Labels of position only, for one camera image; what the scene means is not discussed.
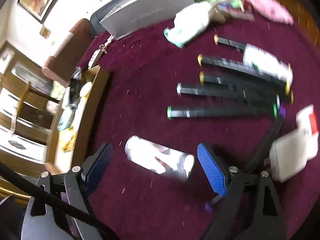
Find black marker green cap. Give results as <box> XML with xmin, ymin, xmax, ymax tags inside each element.
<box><xmin>167</xmin><ymin>105</ymin><xmax>278</xmax><ymax>119</ymax></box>

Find clear packet red ring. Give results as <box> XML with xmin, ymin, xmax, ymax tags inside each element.
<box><xmin>124</xmin><ymin>135</ymin><xmax>195</xmax><ymax>182</ymax></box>

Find black marker white cap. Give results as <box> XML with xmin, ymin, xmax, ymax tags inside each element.
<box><xmin>176</xmin><ymin>83</ymin><xmax>280</xmax><ymax>106</ymax></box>

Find black marker yellow cap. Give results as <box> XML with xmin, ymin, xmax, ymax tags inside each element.
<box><xmin>199</xmin><ymin>71</ymin><xmax>294</xmax><ymax>104</ymax></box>

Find yellow lidded cup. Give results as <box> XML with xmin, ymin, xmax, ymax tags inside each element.
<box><xmin>79</xmin><ymin>81</ymin><xmax>92</xmax><ymax>98</ymax></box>

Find black snack bag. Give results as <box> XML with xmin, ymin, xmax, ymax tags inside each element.
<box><xmin>68</xmin><ymin>67</ymin><xmax>83</xmax><ymax>111</ymax></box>

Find gold foil snack packet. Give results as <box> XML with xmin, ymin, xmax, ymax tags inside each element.
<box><xmin>60</xmin><ymin>127</ymin><xmax>77</xmax><ymax>152</ymax></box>

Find black marker purple cap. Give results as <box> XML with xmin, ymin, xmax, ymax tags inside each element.
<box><xmin>197</xmin><ymin>106</ymin><xmax>286</xmax><ymax>212</ymax></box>

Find teal cartoon tissue pack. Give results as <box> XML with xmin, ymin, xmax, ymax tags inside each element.
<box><xmin>57</xmin><ymin>107</ymin><xmax>75</xmax><ymax>132</ymax></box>

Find white red-label pill bottle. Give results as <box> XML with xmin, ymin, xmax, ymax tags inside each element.
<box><xmin>296</xmin><ymin>105</ymin><xmax>319</xmax><ymax>141</ymax></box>

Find wooden chair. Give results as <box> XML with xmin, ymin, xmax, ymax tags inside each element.
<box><xmin>10</xmin><ymin>82</ymin><xmax>59</xmax><ymax>133</ymax></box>

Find brown cardboard tray box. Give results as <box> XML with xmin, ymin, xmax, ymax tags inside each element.
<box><xmin>44</xmin><ymin>65</ymin><xmax>109</xmax><ymax>175</ymax></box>

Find black marker yellow caps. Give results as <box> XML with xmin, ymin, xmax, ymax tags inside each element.
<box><xmin>197</xmin><ymin>54</ymin><xmax>291</xmax><ymax>94</ymax></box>

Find white green-label bottle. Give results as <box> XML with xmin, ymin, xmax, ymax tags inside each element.
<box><xmin>242</xmin><ymin>43</ymin><xmax>293</xmax><ymax>85</ymax></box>

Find maroon upholstered chair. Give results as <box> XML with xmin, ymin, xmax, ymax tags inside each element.
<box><xmin>42</xmin><ymin>18</ymin><xmax>94</xmax><ymax>87</ymax></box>

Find black marker orange caps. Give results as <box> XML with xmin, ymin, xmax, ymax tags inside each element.
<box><xmin>213</xmin><ymin>34</ymin><xmax>246</xmax><ymax>52</ymax></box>

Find white teal-cuff glove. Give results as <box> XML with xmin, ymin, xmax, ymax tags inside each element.
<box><xmin>163</xmin><ymin>0</ymin><xmax>233</xmax><ymax>49</ymax></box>

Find pink floral cloth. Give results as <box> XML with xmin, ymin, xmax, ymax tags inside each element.
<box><xmin>242</xmin><ymin>0</ymin><xmax>294</xmax><ymax>25</ymax></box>

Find grey shoe box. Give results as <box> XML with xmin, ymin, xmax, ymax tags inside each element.
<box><xmin>90</xmin><ymin>0</ymin><xmax>194</xmax><ymax>40</ymax></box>

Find black cable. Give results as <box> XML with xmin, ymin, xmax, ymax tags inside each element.
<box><xmin>0</xmin><ymin>161</ymin><xmax>118</xmax><ymax>240</ymax></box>

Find small framed wall plaque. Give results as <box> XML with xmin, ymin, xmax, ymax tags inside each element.
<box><xmin>40</xmin><ymin>25</ymin><xmax>52</xmax><ymax>39</ymax></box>

